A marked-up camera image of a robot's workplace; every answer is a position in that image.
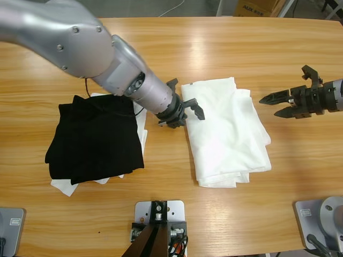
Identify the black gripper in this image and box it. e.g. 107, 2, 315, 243
155, 95, 206, 130
258, 84, 326, 119

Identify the white T-shirt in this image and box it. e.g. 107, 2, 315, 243
181, 77, 273, 188

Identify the black garment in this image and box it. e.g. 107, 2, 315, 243
44, 93, 145, 185

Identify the pale garment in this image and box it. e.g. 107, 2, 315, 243
50, 92, 150, 198

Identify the cardboard box with AUX print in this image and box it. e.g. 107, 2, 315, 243
235, 0, 281, 17

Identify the white metal frame leg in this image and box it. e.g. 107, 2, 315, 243
215, 0, 226, 17
277, 0, 295, 18

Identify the white floor cable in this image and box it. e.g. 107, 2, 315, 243
158, 0, 186, 18

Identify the white mount plate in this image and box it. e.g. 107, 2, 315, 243
133, 200, 187, 223

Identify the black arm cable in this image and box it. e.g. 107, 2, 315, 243
83, 77, 147, 118

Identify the grey base plate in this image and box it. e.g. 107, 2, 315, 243
294, 199, 324, 250
0, 207, 27, 257

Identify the dark camera post with bracket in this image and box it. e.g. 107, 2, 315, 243
122, 200, 190, 257

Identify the orange cable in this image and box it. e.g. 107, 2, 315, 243
168, 241, 185, 257

